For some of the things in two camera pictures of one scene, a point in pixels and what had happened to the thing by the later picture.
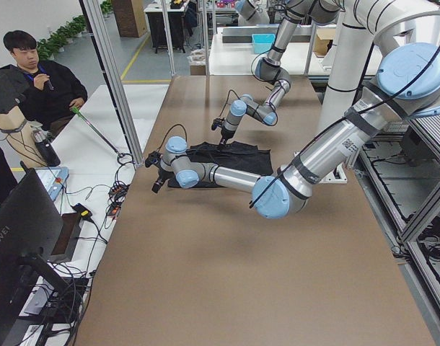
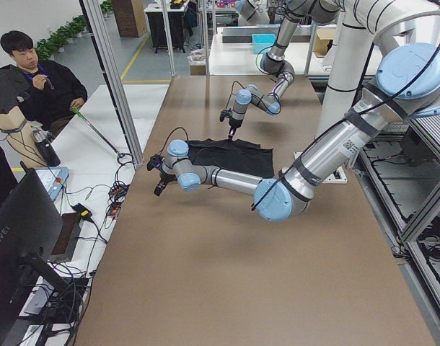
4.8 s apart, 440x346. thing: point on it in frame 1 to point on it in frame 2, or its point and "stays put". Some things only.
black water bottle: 45,148 stays put
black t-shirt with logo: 239,156 stays put
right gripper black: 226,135 to 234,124
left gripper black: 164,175 stays put
